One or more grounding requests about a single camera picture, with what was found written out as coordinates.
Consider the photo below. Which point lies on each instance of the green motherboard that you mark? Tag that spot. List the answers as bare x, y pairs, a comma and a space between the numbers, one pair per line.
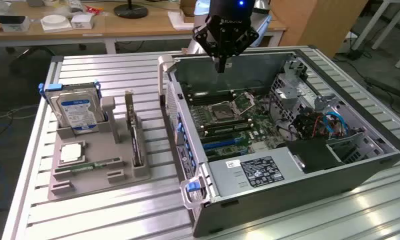
254, 125

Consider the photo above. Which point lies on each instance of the silver CPU chip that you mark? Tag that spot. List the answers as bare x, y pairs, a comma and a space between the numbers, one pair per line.
70, 152

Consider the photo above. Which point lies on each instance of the hard disk with blue caddy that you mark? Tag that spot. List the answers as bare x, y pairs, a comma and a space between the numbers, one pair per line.
75, 112

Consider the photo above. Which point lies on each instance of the metal disk bay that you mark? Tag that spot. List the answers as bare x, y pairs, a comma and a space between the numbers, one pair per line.
287, 100

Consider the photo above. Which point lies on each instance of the black round lamp base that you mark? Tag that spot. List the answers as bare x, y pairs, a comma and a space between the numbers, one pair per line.
131, 11

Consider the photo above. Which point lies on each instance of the wooden desk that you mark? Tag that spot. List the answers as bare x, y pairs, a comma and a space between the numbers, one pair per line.
136, 27

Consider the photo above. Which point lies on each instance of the white paper stack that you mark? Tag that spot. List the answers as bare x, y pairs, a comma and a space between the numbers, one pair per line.
180, 21

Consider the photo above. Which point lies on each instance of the blue expansion slot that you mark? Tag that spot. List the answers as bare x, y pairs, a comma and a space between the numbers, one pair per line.
220, 144

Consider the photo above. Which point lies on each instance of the CPU socket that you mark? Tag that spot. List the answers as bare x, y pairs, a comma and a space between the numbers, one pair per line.
223, 111

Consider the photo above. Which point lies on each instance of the white round holder block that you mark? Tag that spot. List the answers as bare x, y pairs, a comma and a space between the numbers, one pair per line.
56, 23

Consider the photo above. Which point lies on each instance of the graphics card with metal bracket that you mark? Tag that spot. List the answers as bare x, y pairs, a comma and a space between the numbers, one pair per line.
135, 140

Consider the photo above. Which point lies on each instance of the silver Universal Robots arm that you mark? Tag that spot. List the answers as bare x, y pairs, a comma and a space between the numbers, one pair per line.
200, 12

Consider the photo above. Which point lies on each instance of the open socket cover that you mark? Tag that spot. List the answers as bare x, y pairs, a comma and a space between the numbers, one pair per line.
244, 102

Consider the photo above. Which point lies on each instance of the black and white box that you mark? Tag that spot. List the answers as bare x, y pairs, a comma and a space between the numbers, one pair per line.
14, 23

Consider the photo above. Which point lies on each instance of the grey printed parts rack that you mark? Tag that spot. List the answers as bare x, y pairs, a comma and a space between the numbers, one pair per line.
96, 180

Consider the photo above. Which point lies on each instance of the grey power supply unit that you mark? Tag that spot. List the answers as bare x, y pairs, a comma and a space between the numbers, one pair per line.
227, 180

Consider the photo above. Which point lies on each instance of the red packet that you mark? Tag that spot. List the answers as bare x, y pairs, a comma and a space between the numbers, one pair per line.
96, 10

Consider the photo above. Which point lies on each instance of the wooden cabinet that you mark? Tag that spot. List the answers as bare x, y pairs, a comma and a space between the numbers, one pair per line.
320, 22

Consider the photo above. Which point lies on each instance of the small white cardboard box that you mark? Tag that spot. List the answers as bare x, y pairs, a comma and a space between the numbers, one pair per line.
83, 21

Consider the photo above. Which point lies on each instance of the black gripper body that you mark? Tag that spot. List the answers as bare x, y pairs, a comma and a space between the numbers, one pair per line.
230, 30

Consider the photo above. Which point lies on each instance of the black open PC case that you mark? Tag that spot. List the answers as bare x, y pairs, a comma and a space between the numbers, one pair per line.
287, 200

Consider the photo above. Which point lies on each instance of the green RAM stick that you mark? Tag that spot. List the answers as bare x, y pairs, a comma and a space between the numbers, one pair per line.
87, 167

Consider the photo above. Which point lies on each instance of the black chair base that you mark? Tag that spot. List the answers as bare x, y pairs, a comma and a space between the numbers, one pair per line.
387, 86
30, 53

